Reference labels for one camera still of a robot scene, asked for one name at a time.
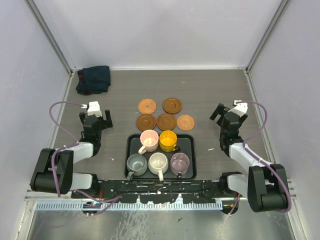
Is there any woven cork coaster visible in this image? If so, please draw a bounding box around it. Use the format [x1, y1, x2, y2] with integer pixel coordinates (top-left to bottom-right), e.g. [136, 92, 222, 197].
[176, 114, 195, 131]
[138, 98, 157, 115]

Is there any brown wooden coaster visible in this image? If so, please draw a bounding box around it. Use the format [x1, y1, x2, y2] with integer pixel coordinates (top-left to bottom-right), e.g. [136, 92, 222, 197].
[156, 113, 176, 131]
[162, 97, 183, 115]
[136, 114, 157, 132]

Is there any yellow glass mug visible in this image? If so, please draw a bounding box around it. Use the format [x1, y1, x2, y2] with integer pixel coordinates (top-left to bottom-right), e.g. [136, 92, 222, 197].
[159, 130, 181, 153]

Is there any purple ceramic mug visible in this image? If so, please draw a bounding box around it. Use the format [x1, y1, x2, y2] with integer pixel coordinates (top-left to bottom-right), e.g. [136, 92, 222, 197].
[170, 152, 190, 179]

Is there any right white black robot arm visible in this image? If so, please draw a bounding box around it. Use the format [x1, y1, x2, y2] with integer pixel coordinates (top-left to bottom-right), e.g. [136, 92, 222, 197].
[210, 100, 292, 213]

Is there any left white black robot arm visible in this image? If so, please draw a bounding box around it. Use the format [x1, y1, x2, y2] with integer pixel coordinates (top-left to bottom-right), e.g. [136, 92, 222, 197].
[30, 109, 113, 198]

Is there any dark blue folded cloth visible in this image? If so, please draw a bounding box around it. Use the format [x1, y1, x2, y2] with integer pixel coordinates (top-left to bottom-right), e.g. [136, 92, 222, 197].
[76, 65, 111, 96]

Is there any pink ceramic mug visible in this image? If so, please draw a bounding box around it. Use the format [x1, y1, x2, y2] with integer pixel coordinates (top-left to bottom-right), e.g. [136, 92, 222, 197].
[138, 129, 159, 155]

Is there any grey ceramic mug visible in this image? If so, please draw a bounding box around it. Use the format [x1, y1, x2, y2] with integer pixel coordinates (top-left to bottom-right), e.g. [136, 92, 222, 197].
[126, 153, 148, 181]

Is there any cream ceramic mug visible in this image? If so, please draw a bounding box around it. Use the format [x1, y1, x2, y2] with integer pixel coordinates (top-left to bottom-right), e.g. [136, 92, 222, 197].
[148, 152, 169, 182]

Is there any black plastic tray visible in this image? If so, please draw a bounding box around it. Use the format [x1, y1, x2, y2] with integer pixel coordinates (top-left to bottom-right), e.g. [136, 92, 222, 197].
[124, 133, 197, 181]

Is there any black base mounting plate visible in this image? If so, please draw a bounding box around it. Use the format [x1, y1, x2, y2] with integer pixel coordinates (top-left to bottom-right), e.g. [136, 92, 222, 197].
[84, 179, 237, 204]

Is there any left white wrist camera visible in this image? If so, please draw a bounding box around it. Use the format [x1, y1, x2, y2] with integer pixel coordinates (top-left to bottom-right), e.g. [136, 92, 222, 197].
[81, 101, 102, 118]

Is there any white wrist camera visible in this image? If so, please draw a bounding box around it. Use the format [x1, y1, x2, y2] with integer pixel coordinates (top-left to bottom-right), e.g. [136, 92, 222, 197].
[228, 100, 248, 117]
[81, 101, 102, 118]

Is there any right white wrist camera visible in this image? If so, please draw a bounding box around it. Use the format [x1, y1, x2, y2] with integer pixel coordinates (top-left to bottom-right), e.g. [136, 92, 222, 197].
[228, 100, 248, 117]

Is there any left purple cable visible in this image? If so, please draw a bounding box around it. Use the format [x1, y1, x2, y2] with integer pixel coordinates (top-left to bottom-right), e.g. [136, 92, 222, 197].
[49, 101, 122, 217]

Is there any grey slotted cable duct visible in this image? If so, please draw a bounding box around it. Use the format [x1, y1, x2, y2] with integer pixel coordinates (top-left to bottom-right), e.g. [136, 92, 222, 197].
[35, 199, 223, 211]

